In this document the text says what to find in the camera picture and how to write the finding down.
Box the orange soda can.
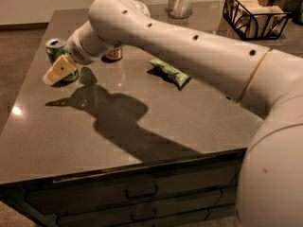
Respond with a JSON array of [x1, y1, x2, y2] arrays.
[[104, 48, 123, 61]]

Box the drawer handle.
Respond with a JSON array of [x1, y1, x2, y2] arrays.
[[125, 183, 158, 201], [131, 208, 157, 222]]

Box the green chip bag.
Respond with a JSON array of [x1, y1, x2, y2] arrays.
[[150, 59, 190, 88]]

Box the napkins in basket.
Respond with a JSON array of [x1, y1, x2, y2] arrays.
[[230, 0, 285, 38]]

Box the top left drawer handle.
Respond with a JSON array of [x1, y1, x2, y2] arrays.
[[125, 183, 158, 201]]

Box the black wire basket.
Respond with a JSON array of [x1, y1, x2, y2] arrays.
[[222, 0, 291, 42]]

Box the lower left drawer handle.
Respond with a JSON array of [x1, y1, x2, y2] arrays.
[[131, 208, 157, 222]]

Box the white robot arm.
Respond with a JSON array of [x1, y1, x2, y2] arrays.
[[66, 0, 303, 227]]

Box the clear glass jar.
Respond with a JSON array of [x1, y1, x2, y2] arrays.
[[168, 0, 191, 19]]

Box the dark drawer cabinet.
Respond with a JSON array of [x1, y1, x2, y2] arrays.
[[0, 148, 245, 227]]

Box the green soda can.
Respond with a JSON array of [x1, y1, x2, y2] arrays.
[[45, 38, 79, 82]]

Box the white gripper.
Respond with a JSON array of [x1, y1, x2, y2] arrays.
[[43, 21, 121, 85]]

